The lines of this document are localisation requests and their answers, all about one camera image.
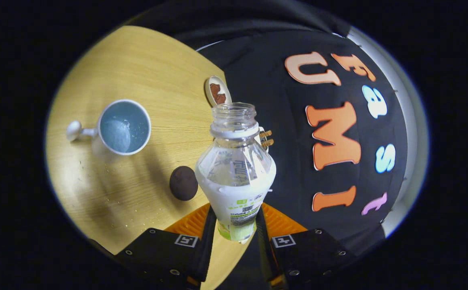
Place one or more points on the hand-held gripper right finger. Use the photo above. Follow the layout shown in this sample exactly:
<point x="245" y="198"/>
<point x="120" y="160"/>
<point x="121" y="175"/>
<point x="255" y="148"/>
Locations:
<point x="264" y="253"/>

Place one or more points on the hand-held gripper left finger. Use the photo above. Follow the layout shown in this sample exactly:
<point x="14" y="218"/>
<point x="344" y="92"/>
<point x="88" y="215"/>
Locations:
<point x="206" y="253"/>

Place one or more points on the clear plastic juice bottle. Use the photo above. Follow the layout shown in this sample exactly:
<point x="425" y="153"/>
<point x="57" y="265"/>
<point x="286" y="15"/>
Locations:
<point x="236" y="193"/>

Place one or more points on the dark brown round coaster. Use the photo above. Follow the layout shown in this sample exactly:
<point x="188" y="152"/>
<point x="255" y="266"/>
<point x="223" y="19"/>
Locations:
<point x="183" y="183"/>

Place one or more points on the clear juice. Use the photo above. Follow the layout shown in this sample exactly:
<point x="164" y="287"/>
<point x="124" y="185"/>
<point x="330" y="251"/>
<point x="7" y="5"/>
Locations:
<point x="117" y="135"/>

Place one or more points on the wooden table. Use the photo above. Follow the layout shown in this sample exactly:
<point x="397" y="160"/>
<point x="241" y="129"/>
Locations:
<point x="129" y="201"/>

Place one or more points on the toasted bread slice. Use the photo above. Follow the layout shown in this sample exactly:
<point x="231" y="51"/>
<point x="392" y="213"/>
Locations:
<point x="269" y="142"/>
<point x="267" y="133"/>

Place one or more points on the cream toaster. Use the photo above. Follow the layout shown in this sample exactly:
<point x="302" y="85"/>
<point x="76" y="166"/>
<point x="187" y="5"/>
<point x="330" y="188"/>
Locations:
<point x="261" y="141"/>

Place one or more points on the brown meat piece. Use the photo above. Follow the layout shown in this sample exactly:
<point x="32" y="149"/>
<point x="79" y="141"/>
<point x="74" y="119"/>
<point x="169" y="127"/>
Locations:
<point x="220" y="98"/>
<point x="215" y="88"/>

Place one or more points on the white oval plate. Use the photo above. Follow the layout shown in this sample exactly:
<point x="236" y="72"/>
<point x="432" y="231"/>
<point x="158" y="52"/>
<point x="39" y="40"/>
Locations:
<point x="209" y="90"/>

